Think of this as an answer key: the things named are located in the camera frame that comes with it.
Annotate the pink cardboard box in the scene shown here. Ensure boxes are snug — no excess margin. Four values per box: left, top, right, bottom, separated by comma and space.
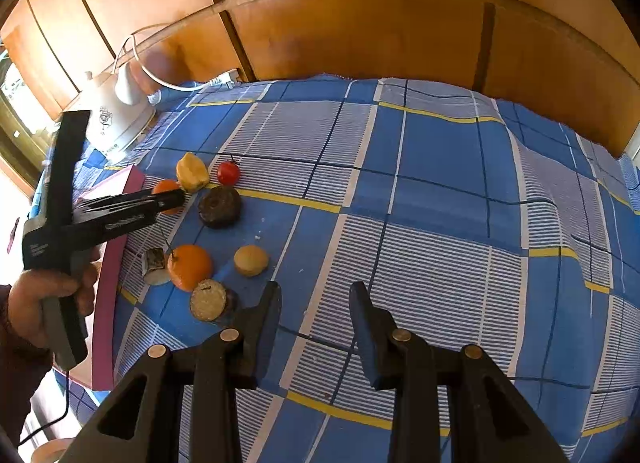
75, 166, 151, 391

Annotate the dark round fruit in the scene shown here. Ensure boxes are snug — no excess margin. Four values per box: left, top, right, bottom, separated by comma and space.
197, 186, 243, 230

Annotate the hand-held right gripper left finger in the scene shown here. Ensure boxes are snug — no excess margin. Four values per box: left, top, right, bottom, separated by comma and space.
60, 281, 283, 463

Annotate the red tomato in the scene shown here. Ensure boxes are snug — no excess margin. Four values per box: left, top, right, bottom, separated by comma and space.
217, 156, 242, 186

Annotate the blue plaid bed sheet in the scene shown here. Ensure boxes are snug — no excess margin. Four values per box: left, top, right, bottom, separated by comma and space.
65, 74, 640, 463

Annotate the short sugarcane piece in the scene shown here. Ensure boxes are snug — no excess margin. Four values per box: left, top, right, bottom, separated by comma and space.
141, 247, 173, 286

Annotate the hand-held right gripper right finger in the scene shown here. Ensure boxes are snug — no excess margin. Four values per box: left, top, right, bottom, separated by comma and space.
348, 281, 571, 463

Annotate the silver kettle base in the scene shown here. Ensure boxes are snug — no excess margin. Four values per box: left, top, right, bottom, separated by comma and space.
100, 128, 157, 165

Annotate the person's left forearm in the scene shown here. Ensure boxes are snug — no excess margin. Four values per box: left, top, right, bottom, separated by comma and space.
0, 285, 53, 449

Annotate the beige round object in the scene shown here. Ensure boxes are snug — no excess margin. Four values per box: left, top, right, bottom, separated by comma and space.
30, 438, 76, 463

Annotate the white power cable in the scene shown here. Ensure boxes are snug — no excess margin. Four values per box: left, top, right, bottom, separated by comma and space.
114, 23, 236, 92

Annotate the tan round fruit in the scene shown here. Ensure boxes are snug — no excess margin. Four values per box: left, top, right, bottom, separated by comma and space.
233, 244, 269, 278

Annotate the white ceramic electric kettle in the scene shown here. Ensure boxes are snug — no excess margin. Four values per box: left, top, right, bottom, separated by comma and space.
82, 60, 157, 164

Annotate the yellow star fruit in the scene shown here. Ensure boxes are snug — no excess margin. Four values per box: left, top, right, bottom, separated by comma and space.
176, 152, 211, 193

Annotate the dark thick sugarcane piece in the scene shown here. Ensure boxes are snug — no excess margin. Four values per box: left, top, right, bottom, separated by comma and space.
189, 279, 238, 322

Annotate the wooden glass door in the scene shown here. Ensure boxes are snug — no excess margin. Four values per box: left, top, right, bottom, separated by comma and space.
0, 43, 51, 184

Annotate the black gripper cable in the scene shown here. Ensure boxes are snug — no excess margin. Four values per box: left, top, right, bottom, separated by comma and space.
17, 367, 71, 446

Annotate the large orange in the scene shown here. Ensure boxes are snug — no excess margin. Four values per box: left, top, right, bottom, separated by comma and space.
167, 244, 213, 293

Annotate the person's left hand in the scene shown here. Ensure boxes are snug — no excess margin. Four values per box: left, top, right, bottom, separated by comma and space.
9, 263, 101, 351

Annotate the small tangerine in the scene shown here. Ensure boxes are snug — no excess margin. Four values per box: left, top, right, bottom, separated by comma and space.
151, 179, 185, 216

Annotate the wooden wardrobe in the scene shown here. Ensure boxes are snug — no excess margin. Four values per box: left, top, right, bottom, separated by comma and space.
0, 0, 640, 159

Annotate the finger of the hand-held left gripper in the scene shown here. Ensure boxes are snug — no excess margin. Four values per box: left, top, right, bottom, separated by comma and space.
144, 189, 187, 217

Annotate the white power plug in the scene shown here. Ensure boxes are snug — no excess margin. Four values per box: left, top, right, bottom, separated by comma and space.
212, 69, 242, 89

